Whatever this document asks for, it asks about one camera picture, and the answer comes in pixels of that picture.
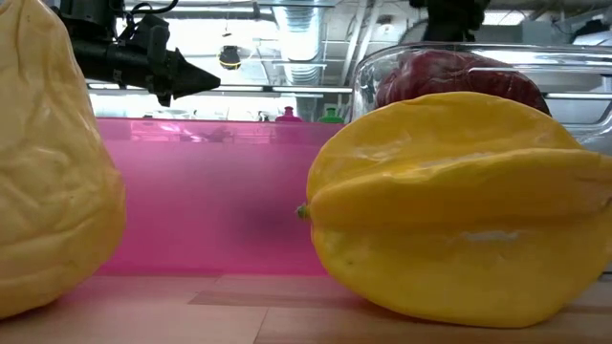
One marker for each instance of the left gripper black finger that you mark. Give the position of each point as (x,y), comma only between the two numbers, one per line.
(191,76)

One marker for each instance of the pink water bottle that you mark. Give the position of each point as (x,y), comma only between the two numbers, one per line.
(288,116)

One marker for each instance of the green water bottle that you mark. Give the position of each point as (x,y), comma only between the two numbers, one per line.
(331,117)

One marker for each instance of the wrinkled maroon fruit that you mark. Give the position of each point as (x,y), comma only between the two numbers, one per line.
(454,76)

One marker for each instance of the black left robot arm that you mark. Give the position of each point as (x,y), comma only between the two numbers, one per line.
(91,52)

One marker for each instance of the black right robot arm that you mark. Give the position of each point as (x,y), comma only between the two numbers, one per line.
(454,19)

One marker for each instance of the hanging black ceiling lamp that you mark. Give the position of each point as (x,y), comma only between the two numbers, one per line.
(230,58)

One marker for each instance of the long ceiling light strip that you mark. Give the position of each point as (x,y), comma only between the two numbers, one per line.
(287,89)

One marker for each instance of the red translucent plastic tray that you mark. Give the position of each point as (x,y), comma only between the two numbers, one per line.
(215,200)

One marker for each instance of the clear plastic container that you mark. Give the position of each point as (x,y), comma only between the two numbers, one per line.
(365,86)

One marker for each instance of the yellow starfruit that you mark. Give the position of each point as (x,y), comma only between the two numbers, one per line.
(454,215)

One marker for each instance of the ribbed silver ceiling duct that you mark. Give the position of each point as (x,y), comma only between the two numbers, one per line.
(303,43)

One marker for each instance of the smooth silver ceiling duct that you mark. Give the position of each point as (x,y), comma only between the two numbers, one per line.
(416,31)

